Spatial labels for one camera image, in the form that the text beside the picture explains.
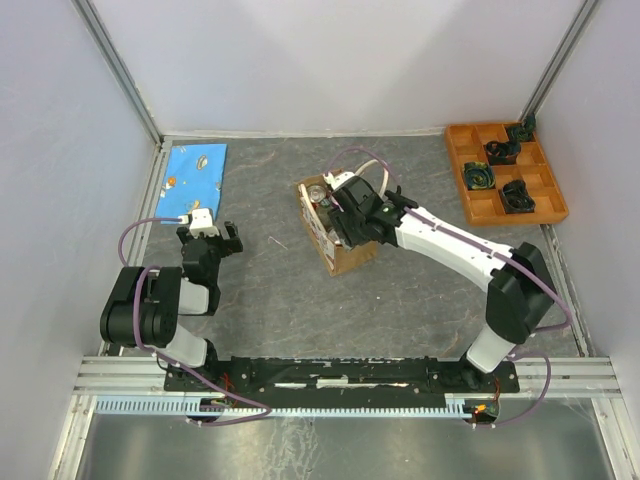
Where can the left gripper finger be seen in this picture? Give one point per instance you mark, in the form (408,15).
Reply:
(184,235)
(231,244)

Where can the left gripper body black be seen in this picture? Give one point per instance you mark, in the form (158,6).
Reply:
(218,249)

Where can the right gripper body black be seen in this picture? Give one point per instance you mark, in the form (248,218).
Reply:
(349,228)

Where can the red soda can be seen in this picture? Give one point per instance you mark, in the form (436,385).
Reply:
(316,193)

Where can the brown paper bag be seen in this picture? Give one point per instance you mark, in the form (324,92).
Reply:
(336,258)

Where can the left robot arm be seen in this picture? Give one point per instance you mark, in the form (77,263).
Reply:
(145,312)

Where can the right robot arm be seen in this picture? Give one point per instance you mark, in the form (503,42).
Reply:
(517,282)

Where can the blue patterned cloth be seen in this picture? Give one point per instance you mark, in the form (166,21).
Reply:
(193,179)

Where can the rolled green blue sock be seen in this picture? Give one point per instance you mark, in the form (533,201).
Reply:
(478,176)

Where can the orange compartment tray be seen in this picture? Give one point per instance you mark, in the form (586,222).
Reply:
(482,208)

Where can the rolled black sock upper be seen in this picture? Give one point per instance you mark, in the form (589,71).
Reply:
(502,153)

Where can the rolled black sock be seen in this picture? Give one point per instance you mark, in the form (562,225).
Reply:
(502,153)
(516,199)

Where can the rolled black sock lower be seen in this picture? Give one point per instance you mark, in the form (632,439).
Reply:
(516,199)

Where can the rolled sock corner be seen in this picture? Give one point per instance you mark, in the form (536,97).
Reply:
(522,131)

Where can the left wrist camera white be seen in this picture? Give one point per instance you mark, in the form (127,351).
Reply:
(200,223)

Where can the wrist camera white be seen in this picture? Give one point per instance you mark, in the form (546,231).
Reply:
(200,223)
(335,181)

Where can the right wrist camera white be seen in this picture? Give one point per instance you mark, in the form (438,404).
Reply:
(335,181)

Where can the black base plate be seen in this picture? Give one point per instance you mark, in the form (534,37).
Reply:
(340,384)

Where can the aluminium frame rail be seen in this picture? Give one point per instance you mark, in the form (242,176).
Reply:
(570,378)

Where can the left corner aluminium post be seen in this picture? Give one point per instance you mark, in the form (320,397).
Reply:
(98,31)

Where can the corner aluminium post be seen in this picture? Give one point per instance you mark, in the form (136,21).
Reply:
(561,55)
(98,31)

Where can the right corner aluminium post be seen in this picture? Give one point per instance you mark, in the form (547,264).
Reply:
(561,55)

